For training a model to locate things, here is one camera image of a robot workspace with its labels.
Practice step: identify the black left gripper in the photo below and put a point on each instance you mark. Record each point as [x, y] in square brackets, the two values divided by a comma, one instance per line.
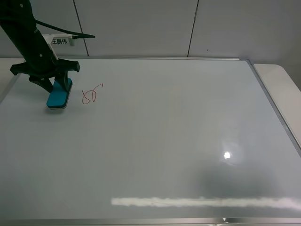
[42, 64]

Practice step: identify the teal whiteboard eraser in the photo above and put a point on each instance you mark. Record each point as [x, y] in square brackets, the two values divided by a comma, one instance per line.
[58, 98]

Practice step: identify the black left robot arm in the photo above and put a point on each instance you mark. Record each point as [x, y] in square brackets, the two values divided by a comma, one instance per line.
[19, 24]

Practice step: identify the red marker scribble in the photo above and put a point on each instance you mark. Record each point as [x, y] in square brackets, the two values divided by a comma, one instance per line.
[90, 95]

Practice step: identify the white camera with name label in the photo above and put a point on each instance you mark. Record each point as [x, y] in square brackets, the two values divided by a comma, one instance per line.
[61, 39]

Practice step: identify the white board with aluminium frame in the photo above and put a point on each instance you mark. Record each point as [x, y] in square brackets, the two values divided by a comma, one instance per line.
[167, 142]

